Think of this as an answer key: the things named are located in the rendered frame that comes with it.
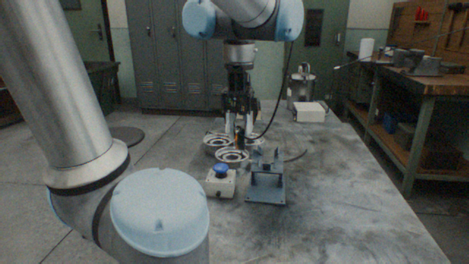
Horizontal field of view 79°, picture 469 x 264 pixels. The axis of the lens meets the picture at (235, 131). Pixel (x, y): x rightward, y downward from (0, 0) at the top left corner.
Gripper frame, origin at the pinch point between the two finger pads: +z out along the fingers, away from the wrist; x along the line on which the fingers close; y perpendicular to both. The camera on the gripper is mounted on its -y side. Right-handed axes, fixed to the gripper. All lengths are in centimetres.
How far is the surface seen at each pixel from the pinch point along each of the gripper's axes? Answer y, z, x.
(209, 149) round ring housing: -13.0, 10.6, -12.2
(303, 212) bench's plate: 12.7, 13.1, 17.5
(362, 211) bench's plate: 10.0, 13.0, 31.4
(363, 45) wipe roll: -222, -9, 83
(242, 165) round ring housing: -3.7, 10.7, 0.3
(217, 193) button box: 11.2, 11.1, -3.9
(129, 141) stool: -58, 31, -69
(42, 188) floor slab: -93, 93, -170
